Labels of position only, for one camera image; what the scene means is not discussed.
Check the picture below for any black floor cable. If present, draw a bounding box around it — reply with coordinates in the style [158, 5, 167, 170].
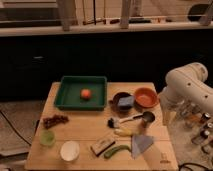
[0, 110, 33, 147]

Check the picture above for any red apple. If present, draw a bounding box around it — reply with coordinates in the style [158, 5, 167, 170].
[80, 89, 91, 100]

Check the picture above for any spice jar rack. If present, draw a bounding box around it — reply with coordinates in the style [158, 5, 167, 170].
[180, 103, 212, 147]

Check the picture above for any white bowl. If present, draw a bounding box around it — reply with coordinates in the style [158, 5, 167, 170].
[60, 141, 80, 162]

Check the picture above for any bunch of dark grapes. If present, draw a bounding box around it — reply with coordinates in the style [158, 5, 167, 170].
[43, 115, 69, 129]

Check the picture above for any metal measuring cup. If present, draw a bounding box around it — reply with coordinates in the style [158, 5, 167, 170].
[141, 111, 155, 128]

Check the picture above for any blue grey cloth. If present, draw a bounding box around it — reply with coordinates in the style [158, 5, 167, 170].
[131, 134, 154, 159]

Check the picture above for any green plastic tray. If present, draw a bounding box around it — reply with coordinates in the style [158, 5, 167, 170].
[54, 76, 107, 111]

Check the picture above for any green cup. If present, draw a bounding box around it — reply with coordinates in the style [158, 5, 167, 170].
[40, 130, 55, 146]

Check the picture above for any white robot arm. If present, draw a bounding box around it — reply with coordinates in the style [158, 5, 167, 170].
[159, 62, 213, 125]

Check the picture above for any yellow banana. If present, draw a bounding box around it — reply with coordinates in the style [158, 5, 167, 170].
[114, 129, 133, 137]

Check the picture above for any blue sponge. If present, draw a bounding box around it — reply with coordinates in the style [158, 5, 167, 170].
[118, 96, 134, 108]

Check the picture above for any dark brown bowl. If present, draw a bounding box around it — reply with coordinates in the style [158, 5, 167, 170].
[109, 92, 133, 113]

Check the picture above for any green cucumber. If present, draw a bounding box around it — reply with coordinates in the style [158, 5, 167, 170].
[104, 145, 131, 159]

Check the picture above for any orange bowl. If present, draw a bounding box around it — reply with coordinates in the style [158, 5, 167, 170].
[134, 88, 158, 108]

